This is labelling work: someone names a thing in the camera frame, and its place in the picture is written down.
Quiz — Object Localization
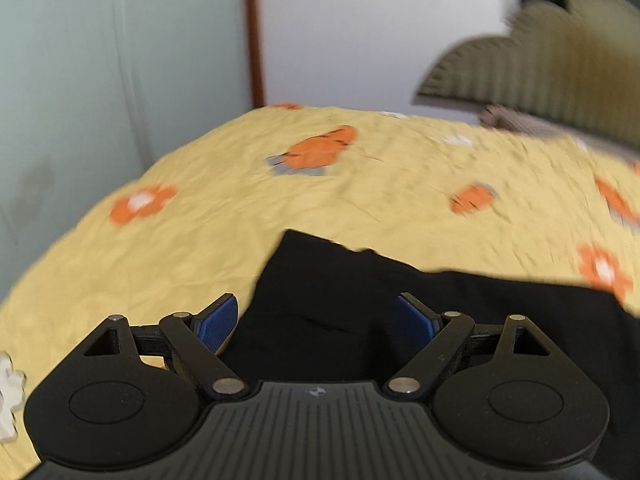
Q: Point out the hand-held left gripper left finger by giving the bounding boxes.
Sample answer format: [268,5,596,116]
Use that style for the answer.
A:
[81,292,250,401]

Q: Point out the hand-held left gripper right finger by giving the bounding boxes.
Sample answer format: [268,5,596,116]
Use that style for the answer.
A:
[384,292,554,401]

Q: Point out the yellow flower printed blanket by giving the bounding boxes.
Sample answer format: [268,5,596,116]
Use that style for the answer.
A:
[0,104,640,471]

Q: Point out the olive padded headboard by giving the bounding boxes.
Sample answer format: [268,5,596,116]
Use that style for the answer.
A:
[416,0,640,148]

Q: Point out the brown striped pillow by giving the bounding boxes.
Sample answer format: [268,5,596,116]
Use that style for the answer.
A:
[477,104,581,139]

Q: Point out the frosted glass flower wardrobe door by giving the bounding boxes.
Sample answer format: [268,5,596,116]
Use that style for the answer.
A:
[0,0,252,306]

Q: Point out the brown wooden door frame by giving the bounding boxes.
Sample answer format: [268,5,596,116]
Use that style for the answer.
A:
[244,0,267,109]

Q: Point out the black pants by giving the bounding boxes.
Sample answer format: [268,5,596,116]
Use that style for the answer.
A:
[219,229,640,413]

